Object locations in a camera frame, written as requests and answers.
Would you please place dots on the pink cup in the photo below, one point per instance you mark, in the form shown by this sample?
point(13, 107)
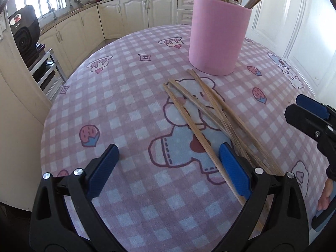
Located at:
point(218, 36)

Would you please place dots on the metal faucet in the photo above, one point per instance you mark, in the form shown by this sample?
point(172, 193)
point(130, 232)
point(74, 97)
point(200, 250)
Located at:
point(53, 11)

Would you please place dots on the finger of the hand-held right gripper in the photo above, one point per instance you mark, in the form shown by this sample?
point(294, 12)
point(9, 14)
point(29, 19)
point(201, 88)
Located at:
point(302, 120)
point(312, 107)

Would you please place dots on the black round kitchen appliance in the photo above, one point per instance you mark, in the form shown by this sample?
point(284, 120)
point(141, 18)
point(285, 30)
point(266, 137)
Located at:
point(23, 31)

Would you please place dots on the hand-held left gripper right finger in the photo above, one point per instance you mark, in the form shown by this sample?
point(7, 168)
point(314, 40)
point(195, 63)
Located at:
point(235, 173)

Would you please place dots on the person's right hand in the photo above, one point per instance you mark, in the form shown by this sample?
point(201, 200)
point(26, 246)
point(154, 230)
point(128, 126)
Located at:
point(324, 197)

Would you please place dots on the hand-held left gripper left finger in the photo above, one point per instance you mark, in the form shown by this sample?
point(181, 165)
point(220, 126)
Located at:
point(103, 170)

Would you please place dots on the white base cabinets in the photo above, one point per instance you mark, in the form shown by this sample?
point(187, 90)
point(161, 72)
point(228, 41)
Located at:
point(131, 15)

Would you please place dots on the white panelled door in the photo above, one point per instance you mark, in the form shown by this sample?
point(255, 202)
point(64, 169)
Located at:
point(288, 31)

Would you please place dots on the pile of wooden chopsticks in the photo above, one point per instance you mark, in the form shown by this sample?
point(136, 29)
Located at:
point(197, 134)

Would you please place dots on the round table with pink cloth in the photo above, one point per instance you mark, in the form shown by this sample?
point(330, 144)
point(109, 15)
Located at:
point(126, 110)

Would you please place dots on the metal storage rack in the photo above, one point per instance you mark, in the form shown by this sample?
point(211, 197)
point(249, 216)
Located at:
point(50, 68)

